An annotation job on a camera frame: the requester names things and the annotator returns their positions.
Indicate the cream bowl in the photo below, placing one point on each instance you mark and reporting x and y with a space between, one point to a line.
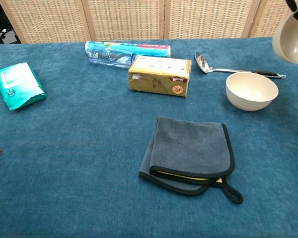
250 91
293 39

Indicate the woven wooden screen panel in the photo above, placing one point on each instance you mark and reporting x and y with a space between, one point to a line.
47 19
125 18
208 18
268 22

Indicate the blue plastic wrap box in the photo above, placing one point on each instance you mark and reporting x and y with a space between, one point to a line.
151 48

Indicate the gold tissue pack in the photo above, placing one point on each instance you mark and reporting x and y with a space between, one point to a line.
159 81

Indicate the grey towel black edge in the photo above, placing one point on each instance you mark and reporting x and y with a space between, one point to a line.
188 146

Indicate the clear water bottle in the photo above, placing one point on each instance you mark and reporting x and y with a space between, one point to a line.
106 58

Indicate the blue tablecloth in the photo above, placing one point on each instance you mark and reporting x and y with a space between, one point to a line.
77 148

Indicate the green wet wipes pack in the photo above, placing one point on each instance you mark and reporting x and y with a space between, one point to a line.
20 86

